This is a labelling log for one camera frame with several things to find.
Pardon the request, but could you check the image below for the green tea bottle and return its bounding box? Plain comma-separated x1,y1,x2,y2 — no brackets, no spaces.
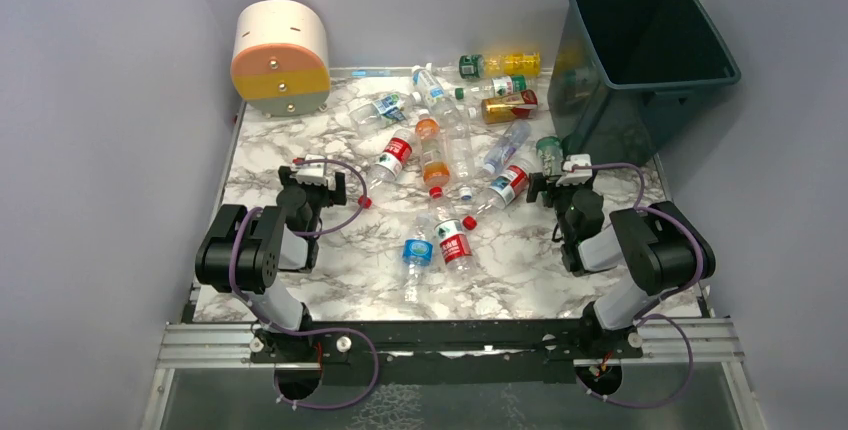
535,136,564,176

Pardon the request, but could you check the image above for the clear bottle red label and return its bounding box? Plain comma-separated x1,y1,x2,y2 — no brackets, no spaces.
367,128,413,191
461,164,531,230
434,219,475,272

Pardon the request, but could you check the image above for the clear bottle blue label front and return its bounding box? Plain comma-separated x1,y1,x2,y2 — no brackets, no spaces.
401,214,434,303

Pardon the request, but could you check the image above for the clear bottle red label front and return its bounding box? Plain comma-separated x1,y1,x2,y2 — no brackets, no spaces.
434,219,475,272

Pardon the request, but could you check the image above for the orange juice bottle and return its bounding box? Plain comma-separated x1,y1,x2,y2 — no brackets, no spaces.
415,109,451,196

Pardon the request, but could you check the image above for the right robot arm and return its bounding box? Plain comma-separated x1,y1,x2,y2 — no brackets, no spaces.
527,173,716,355

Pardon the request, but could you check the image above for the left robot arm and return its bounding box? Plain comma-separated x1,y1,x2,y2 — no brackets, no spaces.
194,163,347,335

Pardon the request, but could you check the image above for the dark green plastic bin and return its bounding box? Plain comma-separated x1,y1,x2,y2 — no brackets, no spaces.
547,0,741,166

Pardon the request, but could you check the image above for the clear bottle purple-blue label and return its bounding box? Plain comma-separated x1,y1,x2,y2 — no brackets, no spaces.
481,120,531,176

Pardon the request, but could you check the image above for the crushed clear bottle blue-green label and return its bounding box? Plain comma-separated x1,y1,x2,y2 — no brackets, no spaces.
348,92,421,132

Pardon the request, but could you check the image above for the amber tea bottle red label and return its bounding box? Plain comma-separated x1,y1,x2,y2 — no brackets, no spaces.
480,90,539,124

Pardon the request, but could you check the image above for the large clear empty bottle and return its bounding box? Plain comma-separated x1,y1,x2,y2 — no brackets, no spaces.
444,111,475,201

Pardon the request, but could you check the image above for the clear bottle green cap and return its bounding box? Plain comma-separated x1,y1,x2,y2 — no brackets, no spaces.
454,75,535,101

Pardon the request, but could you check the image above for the round pastel drawer cabinet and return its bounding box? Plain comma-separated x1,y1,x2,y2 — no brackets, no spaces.
230,0,331,117

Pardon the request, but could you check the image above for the tall clear bottle blue label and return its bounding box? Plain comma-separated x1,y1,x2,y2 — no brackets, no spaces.
411,66,462,123

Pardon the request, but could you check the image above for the yellow bottle green label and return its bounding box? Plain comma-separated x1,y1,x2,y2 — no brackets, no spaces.
457,52,541,80

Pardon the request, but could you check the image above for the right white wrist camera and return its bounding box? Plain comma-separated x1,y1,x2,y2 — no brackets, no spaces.
556,154,593,187

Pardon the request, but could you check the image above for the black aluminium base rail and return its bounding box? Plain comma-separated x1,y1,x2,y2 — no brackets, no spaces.
156,318,745,387

